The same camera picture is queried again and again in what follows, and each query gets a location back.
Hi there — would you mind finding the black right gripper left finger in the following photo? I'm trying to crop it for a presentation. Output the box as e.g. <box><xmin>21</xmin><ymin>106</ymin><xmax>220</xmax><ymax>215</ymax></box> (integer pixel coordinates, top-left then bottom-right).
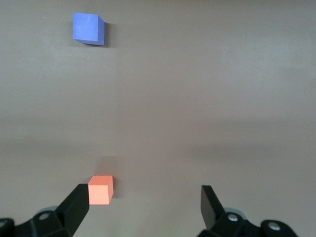
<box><xmin>14</xmin><ymin>184</ymin><xmax>90</xmax><ymax>237</ymax></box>

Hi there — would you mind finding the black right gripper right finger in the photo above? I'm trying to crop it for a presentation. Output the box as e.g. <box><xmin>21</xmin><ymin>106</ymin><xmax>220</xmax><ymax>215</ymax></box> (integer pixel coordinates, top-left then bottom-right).
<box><xmin>198</xmin><ymin>185</ymin><xmax>260</xmax><ymax>237</ymax></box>

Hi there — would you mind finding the orange foam block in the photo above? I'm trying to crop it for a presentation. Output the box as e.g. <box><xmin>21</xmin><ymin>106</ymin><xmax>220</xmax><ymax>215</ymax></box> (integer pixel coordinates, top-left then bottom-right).
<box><xmin>87</xmin><ymin>175</ymin><xmax>115</xmax><ymax>205</ymax></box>

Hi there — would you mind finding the purple foam block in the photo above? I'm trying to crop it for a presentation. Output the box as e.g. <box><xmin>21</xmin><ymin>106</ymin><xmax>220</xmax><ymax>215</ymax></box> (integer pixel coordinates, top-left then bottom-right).
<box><xmin>72</xmin><ymin>12</ymin><xmax>107</xmax><ymax>46</ymax></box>

